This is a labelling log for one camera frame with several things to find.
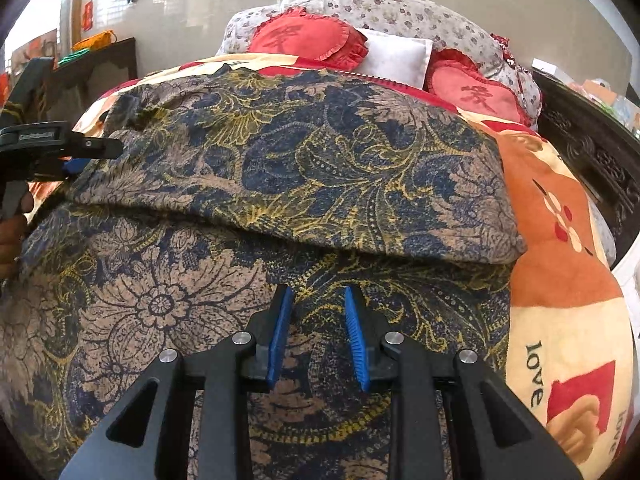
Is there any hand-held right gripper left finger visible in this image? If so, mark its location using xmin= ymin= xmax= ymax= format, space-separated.
xmin=59 ymin=284 xmax=294 ymax=480

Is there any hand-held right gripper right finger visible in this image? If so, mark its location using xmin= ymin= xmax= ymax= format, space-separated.
xmin=343 ymin=284 xmax=585 ymax=480

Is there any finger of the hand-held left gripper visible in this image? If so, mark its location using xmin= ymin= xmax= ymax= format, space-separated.
xmin=72 ymin=133 xmax=124 ymax=161
xmin=31 ymin=158 xmax=93 ymax=182

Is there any blue gold floral garment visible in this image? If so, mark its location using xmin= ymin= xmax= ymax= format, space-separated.
xmin=0 ymin=66 xmax=529 ymax=480

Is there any person's left hand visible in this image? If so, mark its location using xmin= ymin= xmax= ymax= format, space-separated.
xmin=0 ymin=192 xmax=36 ymax=282

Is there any dark wooden cabinet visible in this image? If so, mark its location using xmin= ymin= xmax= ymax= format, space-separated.
xmin=30 ymin=37 xmax=139 ymax=127

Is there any orange framed picture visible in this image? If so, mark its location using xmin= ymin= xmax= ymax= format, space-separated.
xmin=10 ymin=28 xmax=59 ymax=69

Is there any green plastic item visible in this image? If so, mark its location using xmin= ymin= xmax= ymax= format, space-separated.
xmin=57 ymin=48 xmax=94 ymax=67

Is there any orange yellow bag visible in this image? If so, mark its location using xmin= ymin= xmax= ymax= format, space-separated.
xmin=72 ymin=30 xmax=119 ymax=52

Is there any orange cream printed blanket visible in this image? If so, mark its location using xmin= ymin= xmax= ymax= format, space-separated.
xmin=70 ymin=52 xmax=635 ymax=480

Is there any red heart ruffled pillow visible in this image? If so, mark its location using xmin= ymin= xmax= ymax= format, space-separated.
xmin=424 ymin=48 xmax=532 ymax=129
xmin=247 ymin=7 xmax=370 ymax=72

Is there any small white pillow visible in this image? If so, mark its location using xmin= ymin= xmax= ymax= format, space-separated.
xmin=355 ymin=27 xmax=435 ymax=89

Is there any pile of clutter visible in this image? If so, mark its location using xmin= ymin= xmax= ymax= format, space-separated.
xmin=532 ymin=57 xmax=640 ymax=137

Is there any dark carved wooden bed frame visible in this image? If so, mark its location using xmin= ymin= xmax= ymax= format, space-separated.
xmin=532 ymin=70 xmax=640 ymax=267

